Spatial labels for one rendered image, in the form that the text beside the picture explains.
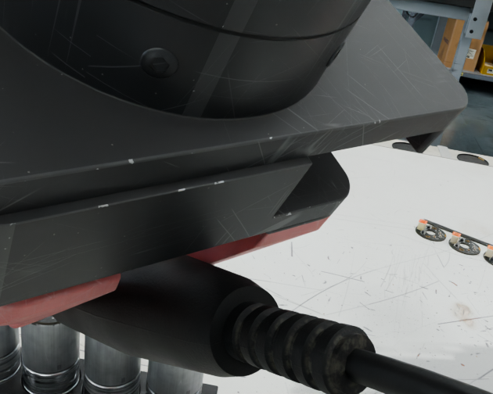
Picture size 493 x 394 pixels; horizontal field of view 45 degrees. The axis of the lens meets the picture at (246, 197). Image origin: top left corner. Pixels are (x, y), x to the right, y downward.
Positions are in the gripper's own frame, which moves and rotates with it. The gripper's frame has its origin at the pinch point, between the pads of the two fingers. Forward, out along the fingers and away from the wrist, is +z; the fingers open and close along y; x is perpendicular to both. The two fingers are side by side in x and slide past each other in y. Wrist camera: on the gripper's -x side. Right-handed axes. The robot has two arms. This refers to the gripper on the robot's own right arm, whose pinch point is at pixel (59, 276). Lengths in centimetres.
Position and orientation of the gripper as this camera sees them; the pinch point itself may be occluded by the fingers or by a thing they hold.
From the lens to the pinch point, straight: 16.4
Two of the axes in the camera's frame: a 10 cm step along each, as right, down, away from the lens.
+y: -7.9, 1.8, -5.9
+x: 4.7, 7.9, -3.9
